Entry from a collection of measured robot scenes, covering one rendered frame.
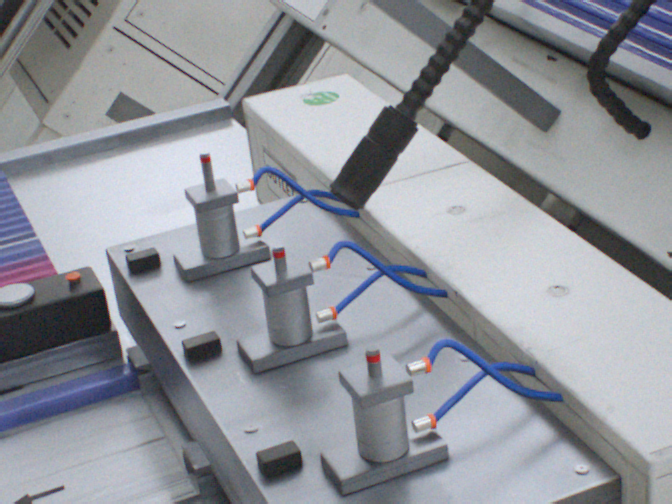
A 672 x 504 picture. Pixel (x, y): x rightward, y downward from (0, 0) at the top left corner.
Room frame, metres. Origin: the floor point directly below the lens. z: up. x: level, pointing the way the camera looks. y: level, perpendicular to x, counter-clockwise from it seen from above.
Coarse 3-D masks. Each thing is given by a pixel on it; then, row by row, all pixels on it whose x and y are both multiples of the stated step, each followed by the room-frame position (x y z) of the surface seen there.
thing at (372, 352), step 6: (366, 348) 0.55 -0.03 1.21; (372, 348) 0.55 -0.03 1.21; (378, 348) 0.55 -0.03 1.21; (366, 354) 0.55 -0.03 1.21; (372, 354) 0.55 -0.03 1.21; (378, 354) 0.55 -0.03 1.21; (366, 360) 0.55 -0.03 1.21; (372, 360) 0.55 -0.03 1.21; (378, 360) 0.55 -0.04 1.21; (372, 366) 0.55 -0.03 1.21; (378, 366) 0.55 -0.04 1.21; (372, 372) 0.55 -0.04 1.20; (378, 372) 0.55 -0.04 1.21
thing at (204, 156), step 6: (204, 156) 0.73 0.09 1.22; (210, 156) 0.73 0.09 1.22; (204, 162) 0.73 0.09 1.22; (210, 162) 0.73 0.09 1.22; (204, 168) 0.73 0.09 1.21; (210, 168) 0.73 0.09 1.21; (204, 174) 0.73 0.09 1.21; (210, 174) 0.73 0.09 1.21; (204, 180) 0.73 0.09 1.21; (210, 180) 0.73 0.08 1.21; (210, 186) 0.74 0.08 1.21
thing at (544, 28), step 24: (288, 0) 1.10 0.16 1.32; (312, 0) 1.07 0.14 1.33; (336, 0) 1.04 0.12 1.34; (456, 0) 0.93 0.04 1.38; (504, 0) 0.81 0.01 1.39; (312, 24) 1.05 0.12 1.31; (504, 24) 0.88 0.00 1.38; (528, 24) 0.80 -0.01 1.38; (552, 24) 0.76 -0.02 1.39; (552, 48) 0.83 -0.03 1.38; (576, 48) 0.75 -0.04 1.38; (624, 72) 0.72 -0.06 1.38; (648, 72) 0.69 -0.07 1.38; (648, 96) 0.74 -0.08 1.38
